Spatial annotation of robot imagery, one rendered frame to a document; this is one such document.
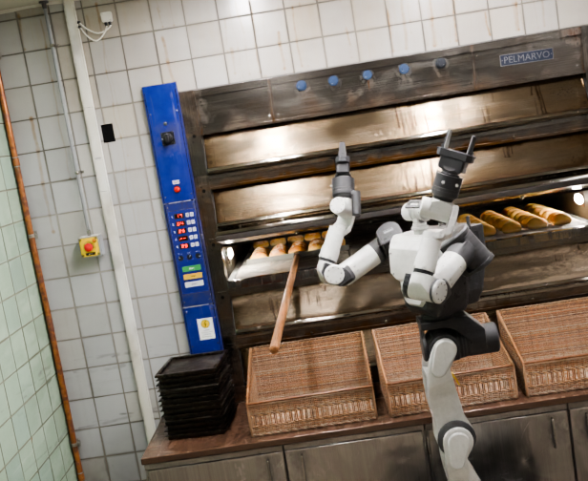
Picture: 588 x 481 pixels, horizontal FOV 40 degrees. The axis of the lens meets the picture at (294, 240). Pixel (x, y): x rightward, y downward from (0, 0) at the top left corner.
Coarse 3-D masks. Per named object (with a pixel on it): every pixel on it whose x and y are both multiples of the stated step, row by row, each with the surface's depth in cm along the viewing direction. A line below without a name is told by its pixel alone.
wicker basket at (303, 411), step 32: (256, 352) 390; (288, 352) 389; (320, 352) 388; (352, 352) 387; (256, 384) 388; (288, 384) 387; (320, 384) 386; (352, 384) 385; (256, 416) 368; (288, 416) 365; (320, 416) 347; (352, 416) 346
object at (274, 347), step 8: (296, 256) 414; (296, 264) 392; (288, 280) 355; (288, 288) 336; (288, 296) 323; (288, 304) 312; (280, 312) 296; (280, 320) 284; (280, 328) 273; (280, 336) 265; (272, 344) 254; (272, 352) 252
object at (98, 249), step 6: (96, 234) 384; (78, 240) 381; (84, 240) 380; (90, 240) 380; (96, 240) 380; (102, 240) 386; (96, 246) 381; (102, 246) 385; (84, 252) 381; (90, 252) 381; (96, 252) 381; (102, 252) 383; (84, 258) 382
